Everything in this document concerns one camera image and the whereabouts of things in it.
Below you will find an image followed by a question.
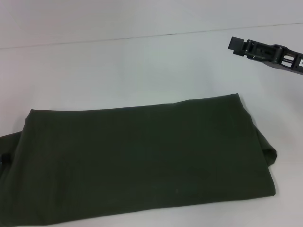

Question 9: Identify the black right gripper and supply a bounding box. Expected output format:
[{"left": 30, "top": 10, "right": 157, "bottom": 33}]
[{"left": 227, "top": 36, "right": 303, "bottom": 76}]

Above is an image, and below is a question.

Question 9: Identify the dark green FREE t-shirt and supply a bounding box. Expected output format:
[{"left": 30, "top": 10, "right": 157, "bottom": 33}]
[{"left": 0, "top": 93, "right": 278, "bottom": 227}]

